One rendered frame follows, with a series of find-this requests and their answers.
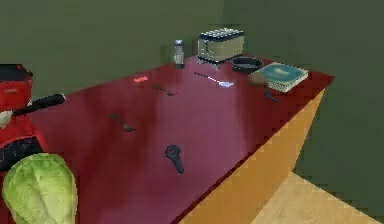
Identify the red top wooden counter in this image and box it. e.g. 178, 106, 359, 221
0, 54, 336, 224

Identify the silver spoon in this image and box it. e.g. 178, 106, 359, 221
193, 71, 235, 89

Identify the glass salt shaker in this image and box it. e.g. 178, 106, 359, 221
173, 39, 186, 70

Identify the brown bread loaf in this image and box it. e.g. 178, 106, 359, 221
247, 72, 270, 88

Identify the black round pan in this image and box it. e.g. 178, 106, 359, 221
230, 56, 265, 74

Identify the silver toaster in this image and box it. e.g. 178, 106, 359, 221
197, 27, 245, 66

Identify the dark blue pen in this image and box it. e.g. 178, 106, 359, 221
264, 90, 280, 104

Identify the teal book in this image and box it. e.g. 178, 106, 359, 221
255, 62, 310, 93

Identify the green lettuce head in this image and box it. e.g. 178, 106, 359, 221
1, 152, 79, 224

